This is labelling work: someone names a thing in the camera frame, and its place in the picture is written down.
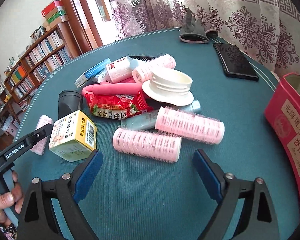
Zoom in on yellow white medicine box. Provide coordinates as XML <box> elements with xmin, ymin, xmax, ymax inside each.
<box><xmin>49</xmin><ymin>110</ymin><xmax>97</xmax><ymax>162</ymax></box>

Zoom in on black plastic cup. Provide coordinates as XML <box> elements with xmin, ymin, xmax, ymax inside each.
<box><xmin>58</xmin><ymin>90</ymin><xmax>83</xmax><ymax>119</ymax></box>

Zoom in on blue white medicine box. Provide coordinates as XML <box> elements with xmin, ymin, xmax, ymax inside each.
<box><xmin>75</xmin><ymin>58</ymin><xmax>111</xmax><ymax>88</ymax></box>

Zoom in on red snack packet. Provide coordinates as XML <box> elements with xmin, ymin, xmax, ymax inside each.
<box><xmin>84</xmin><ymin>91</ymin><xmax>154</xmax><ymax>120</ymax></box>

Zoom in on white red-print tube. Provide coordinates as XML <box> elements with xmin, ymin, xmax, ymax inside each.
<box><xmin>106</xmin><ymin>56</ymin><xmax>132</xmax><ymax>83</ymax></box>

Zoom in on grey-blue tube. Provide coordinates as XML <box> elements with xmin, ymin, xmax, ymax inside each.
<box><xmin>120</xmin><ymin>100</ymin><xmax>202</xmax><ymax>131</ymax></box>

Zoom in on pink hair roller front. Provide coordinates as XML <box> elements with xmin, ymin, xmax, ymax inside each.
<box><xmin>113</xmin><ymin>128</ymin><xmax>181</xmax><ymax>163</ymax></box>

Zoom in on person's left hand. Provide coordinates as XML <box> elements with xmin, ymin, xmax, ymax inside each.
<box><xmin>0</xmin><ymin>171</ymin><xmax>24</xmax><ymax>226</ymax></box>

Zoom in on pink hair roller small left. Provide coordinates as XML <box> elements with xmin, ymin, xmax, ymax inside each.
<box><xmin>31</xmin><ymin>115</ymin><xmax>53</xmax><ymax>155</ymax></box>

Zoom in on wooden bookshelf with books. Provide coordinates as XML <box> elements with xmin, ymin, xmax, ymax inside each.
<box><xmin>0</xmin><ymin>22</ymin><xmax>81</xmax><ymax>124</ymax></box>

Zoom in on pink foam curler bent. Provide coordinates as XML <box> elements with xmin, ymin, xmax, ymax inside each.
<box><xmin>81</xmin><ymin>81</ymin><xmax>142</xmax><ymax>96</ymax></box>

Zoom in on red biscuit tin box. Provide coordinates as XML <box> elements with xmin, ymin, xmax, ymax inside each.
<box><xmin>264</xmin><ymin>73</ymin><xmax>300</xmax><ymax>203</ymax></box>

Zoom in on stacked coloured boxes on shelf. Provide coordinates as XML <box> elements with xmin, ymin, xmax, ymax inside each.
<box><xmin>41</xmin><ymin>0</ymin><xmax>69</xmax><ymax>31</ymax></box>

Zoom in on black comb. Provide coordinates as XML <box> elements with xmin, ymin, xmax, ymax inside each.
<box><xmin>128</xmin><ymin>55</ymin><xmax>155</xmax><ymax>62</ymax></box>

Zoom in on black smartphone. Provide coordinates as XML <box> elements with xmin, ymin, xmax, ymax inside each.
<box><xmin>213</xmin><ymin>43</ymin><xmax>259</xmax><ymax>82</ymax></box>

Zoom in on grey glove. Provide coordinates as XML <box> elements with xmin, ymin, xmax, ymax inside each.
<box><xmin>179</xmin><ymin>9</ymin><xmax>218</xmax><ymax>44</ymax></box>

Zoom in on patterned purple white curtain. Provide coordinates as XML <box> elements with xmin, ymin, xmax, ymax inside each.
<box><xmin>109</xmin><ymin>0</ymin><xmax>300</xmax><ymax>77</ymax></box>

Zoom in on wooden door frame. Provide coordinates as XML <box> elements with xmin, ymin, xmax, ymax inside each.
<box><xmin>61</xmin><ymin>0</ymin><xmax>115</xmax><ymax>53</ymax></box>

